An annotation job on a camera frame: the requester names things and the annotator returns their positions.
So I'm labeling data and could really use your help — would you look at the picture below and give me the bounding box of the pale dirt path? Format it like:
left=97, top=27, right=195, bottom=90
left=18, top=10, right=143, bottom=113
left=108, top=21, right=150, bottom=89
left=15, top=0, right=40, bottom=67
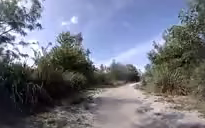
left=89, top=82, right=205, bottom=128

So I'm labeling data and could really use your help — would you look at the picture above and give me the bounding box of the row of trees and bushes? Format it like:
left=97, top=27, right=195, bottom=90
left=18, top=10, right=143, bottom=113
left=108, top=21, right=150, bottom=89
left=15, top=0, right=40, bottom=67
left=0, top=0, right=142, bottom=126
left=140, top=0, right=205, bottom=101

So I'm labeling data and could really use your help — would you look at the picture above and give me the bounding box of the dry grass verge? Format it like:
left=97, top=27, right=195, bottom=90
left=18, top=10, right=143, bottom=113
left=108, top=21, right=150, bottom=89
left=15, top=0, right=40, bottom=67
left=133, top=83, right=205, bottom=121

